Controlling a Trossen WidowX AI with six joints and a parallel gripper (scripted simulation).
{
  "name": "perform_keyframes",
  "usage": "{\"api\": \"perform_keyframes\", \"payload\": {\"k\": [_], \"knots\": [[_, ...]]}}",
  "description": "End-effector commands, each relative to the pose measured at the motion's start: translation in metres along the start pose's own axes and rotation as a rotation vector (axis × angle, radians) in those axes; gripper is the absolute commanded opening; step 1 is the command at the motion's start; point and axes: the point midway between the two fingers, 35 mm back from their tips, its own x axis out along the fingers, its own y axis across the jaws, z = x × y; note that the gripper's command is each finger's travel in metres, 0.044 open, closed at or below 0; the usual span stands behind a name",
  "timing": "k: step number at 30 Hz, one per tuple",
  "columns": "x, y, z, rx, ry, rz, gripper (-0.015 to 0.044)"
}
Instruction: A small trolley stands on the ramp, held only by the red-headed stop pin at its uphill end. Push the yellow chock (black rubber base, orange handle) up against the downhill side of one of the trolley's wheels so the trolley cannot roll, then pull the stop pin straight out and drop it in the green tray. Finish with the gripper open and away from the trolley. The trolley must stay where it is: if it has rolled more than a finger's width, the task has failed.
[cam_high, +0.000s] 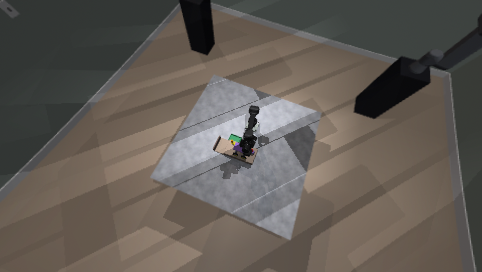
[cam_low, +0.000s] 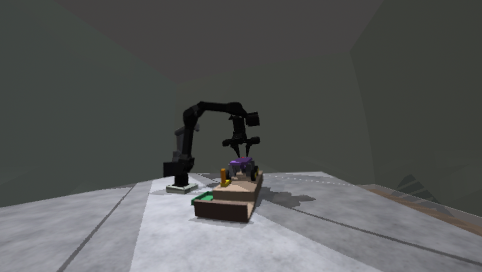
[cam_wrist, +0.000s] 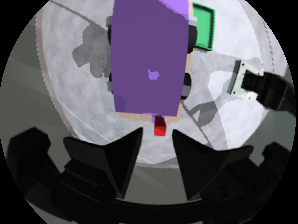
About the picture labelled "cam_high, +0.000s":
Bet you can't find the green tray floor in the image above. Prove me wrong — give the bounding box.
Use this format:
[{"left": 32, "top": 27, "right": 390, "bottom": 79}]
[{"left": 229, "top": 135, "right": 241, "bottom": 142}]

